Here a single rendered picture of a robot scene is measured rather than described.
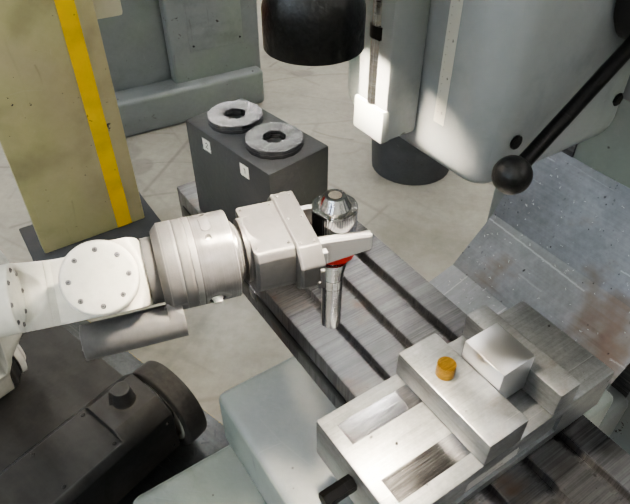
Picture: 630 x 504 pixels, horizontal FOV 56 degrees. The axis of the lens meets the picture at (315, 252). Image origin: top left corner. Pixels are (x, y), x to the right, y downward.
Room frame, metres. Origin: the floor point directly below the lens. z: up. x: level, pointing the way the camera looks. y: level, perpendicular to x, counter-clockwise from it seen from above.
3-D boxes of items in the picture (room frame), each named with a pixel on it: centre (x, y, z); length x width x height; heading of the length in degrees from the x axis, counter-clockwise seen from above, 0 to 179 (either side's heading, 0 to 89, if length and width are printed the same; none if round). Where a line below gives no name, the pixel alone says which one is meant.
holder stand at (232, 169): (0.84, 0.10, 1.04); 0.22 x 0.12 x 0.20; 43
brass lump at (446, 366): (0.42, -0.15, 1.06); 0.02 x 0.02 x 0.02
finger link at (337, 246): (0.45, -0.03, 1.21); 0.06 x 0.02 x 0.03; 110
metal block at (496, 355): (0.44, -0.21, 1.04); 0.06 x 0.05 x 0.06; 34
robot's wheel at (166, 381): (0.76, 0.32, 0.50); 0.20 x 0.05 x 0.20; 51
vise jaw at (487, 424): (0.41, -0.17, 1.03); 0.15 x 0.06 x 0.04; 34
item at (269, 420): (0.53, -0.15, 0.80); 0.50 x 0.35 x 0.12; 124
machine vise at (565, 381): (0.42, -0.19, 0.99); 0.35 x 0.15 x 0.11; 124
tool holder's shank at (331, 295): (0.48, -0.02, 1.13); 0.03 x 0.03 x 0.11
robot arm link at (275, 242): (0.45, 0.07, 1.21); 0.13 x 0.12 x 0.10; 20
